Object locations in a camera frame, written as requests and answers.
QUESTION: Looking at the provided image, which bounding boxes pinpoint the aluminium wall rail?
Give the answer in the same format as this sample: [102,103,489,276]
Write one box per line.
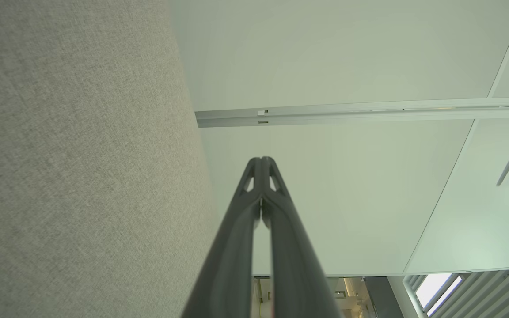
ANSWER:
[195,97,509,129]

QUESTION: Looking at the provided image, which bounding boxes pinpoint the grey window blinds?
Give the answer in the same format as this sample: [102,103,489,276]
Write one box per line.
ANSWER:
[403,267,509,318]

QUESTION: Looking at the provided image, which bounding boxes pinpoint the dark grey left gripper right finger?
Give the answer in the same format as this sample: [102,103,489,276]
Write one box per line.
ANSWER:
[262,156,342,318]

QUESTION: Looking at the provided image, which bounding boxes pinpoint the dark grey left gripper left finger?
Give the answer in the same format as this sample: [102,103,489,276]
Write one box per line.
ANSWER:
[182,157,263,318]

